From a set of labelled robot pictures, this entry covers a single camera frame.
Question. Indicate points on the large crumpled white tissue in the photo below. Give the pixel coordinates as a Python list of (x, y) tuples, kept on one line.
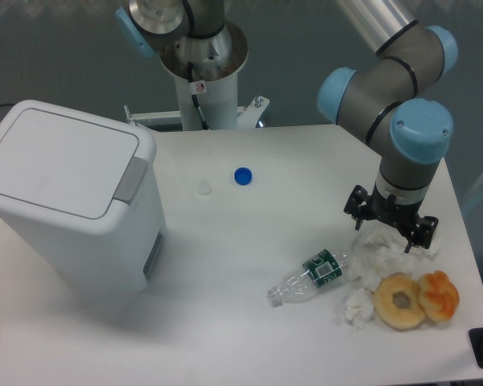
[(379, 252)]

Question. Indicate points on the clear plastic bottle green label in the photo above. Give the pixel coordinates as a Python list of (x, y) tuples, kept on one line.
[(308, 281)]

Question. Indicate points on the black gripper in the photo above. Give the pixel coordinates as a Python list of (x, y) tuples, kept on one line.
[(419, 231)]

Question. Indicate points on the white bottle cap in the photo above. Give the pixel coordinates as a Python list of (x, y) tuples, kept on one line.
[(204, 188)]

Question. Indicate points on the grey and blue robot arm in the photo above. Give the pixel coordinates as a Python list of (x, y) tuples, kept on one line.
[(381, 107)]

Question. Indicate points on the blue bottle cap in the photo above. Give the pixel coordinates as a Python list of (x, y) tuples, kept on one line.
[(243, 176)]

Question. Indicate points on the small crumpled white tissue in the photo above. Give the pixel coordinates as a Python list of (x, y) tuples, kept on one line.
[(359, 309)]

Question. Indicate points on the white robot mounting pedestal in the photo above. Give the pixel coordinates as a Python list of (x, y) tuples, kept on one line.
[(205, 72)]

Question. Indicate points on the orange glazed bread roll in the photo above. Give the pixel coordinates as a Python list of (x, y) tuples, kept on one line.
[(438, 296)]

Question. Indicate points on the white push-lid trash can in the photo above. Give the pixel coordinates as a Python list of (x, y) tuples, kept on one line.
[(81, 191)]

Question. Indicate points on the plain ring donut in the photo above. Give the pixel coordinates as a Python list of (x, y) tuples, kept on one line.
[(396, 302)]

